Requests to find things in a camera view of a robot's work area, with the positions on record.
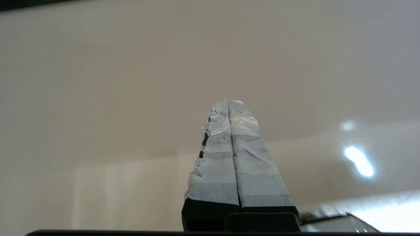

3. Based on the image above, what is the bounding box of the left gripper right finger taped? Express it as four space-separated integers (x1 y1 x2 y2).
228 100 299 215

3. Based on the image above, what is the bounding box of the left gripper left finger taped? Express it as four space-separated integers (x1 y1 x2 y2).
182 99 240 231

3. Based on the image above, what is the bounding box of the large black induction cooktop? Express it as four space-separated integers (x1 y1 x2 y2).
0 0 79 11

